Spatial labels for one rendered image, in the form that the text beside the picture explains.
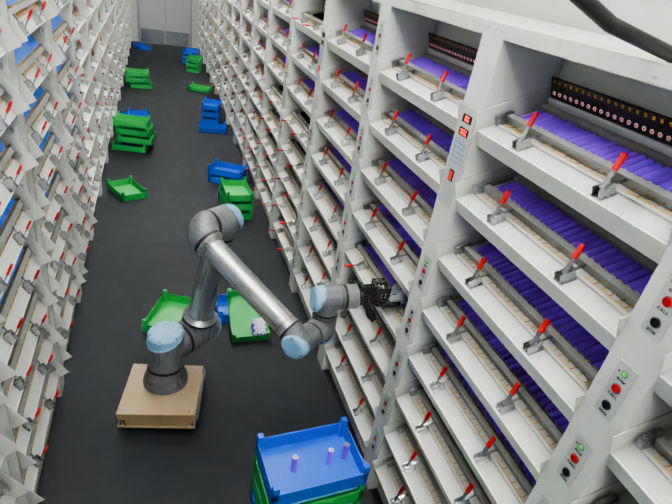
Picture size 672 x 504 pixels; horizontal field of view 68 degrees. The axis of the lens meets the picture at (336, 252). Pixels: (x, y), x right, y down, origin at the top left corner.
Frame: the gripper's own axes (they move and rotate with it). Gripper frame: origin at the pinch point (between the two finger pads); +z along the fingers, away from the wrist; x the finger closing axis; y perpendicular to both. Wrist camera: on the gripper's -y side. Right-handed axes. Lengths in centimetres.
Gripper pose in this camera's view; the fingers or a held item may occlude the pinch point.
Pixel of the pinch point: (405, 297)
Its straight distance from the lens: 191.1
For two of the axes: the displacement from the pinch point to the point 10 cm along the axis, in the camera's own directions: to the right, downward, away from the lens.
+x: -2.9, -5.2, 8.1
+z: 9.5, -0.3, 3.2
